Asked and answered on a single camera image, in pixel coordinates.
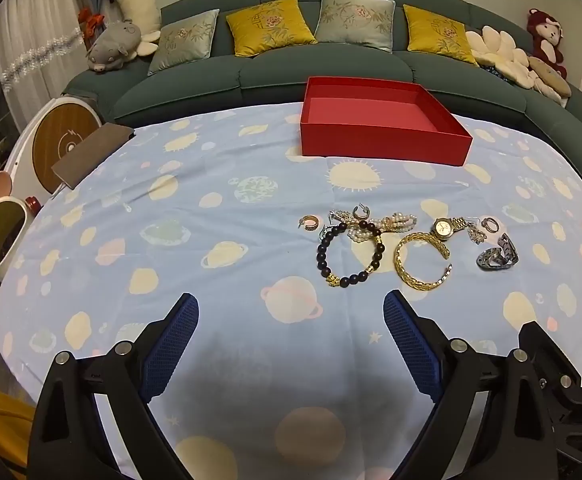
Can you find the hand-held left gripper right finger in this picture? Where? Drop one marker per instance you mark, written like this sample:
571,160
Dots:
413,345

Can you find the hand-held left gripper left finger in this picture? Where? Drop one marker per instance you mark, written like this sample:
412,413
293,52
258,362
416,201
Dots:
171,345

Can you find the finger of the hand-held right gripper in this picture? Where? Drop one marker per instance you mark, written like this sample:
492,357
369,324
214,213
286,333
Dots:
546,355

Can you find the gold watch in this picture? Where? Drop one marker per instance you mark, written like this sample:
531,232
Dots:
442,228

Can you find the silver hoop earring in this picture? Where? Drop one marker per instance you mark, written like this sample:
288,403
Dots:
366,215

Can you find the earrings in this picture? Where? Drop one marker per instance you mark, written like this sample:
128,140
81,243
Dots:
338,216

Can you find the gold hoop earring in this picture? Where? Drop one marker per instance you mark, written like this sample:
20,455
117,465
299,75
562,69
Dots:
313,228

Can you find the red cardboard box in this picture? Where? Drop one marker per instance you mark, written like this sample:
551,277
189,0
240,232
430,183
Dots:
371,130

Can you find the blue planet print tablecloth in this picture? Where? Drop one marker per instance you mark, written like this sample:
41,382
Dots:
171,220

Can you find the brown notebook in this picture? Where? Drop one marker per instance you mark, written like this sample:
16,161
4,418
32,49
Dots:
91,152

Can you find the round beige cushion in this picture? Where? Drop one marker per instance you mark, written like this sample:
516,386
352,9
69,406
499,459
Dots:
548,75

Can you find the white round stool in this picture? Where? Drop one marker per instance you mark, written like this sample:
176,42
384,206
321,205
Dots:
53,135

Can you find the blue patterned cushion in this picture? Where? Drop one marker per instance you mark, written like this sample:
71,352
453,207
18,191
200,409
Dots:
491,70

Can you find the red monkey plush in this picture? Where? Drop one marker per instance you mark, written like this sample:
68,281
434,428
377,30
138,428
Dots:
546,45

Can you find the white flower cushion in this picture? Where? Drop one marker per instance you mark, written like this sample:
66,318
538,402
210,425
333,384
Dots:
496,47

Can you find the green sofa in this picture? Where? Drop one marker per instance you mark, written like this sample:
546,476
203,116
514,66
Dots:
271,75

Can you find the grey-green floral pillow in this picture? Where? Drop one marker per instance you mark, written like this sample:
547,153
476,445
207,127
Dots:
186,40

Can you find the grey pig plush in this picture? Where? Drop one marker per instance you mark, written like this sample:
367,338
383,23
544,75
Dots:
113,45

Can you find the yellow embroidered pillow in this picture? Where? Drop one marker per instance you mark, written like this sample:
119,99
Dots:
436,32

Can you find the yellow floral pillow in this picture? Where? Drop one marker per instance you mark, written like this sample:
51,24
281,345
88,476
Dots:
266,27

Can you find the red bow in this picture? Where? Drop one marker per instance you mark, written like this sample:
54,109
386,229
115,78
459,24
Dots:
91,22

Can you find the pale blue floral pillow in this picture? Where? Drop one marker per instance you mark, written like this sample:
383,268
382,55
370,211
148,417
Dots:
353,17

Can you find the white sheer curtain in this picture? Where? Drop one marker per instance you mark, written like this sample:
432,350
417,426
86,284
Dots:
36,35

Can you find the white cow plush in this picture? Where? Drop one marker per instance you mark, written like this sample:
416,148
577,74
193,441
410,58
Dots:
133,5

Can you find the white frame dark lens toy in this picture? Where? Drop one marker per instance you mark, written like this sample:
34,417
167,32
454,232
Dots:
1,235

